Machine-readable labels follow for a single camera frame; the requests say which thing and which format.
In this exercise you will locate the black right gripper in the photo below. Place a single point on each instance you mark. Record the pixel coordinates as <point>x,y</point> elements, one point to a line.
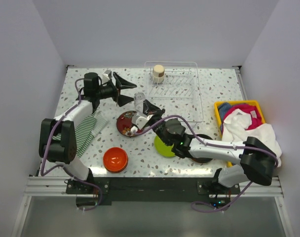
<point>149,109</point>

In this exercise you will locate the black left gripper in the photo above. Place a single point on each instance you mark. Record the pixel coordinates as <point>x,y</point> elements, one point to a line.
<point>121,84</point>

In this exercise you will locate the clear glass cup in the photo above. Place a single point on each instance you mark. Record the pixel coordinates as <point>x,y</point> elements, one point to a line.
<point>141,104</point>

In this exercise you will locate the clear wire dish rack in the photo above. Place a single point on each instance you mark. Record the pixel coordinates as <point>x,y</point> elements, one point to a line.
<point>179,93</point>

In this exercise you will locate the beige steel cup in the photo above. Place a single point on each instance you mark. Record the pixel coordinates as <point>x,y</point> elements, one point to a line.
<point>158,74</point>

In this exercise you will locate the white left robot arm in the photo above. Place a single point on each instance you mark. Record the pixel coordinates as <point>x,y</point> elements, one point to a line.
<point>57,141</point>

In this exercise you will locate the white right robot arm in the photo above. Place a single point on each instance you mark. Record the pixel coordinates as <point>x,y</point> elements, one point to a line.
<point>252,160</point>

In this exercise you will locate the red floral plate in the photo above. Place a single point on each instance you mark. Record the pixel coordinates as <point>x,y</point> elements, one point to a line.
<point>124,123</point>

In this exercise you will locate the lime green plate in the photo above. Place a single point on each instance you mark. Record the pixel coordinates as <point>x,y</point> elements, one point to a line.
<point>162,148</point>

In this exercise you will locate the green white striped cloth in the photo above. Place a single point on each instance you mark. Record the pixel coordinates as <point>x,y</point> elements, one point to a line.
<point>88,129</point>

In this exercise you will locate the orange bowl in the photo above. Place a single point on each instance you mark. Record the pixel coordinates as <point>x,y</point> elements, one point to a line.
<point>115,160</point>

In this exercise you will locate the yellow plastic basket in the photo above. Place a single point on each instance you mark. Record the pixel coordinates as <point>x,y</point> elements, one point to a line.
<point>250,102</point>

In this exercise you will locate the blue cloth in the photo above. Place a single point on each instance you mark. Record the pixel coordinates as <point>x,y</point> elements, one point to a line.
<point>223,109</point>

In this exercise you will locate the white towel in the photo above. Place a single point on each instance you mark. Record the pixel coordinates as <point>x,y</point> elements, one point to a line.
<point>264,133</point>

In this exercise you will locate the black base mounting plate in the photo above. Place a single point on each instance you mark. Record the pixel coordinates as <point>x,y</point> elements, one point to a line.
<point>121,189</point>

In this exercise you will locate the pink cloth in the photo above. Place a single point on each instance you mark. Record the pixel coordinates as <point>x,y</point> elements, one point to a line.
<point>243,115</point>

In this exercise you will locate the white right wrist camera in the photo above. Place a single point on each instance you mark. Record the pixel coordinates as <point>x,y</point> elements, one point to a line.
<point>139,122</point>

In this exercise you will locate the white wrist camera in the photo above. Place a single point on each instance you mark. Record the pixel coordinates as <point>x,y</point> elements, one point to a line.
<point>106,76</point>
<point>139,122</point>

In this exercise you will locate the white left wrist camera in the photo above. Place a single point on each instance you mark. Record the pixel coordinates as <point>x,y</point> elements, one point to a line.
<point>106,76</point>

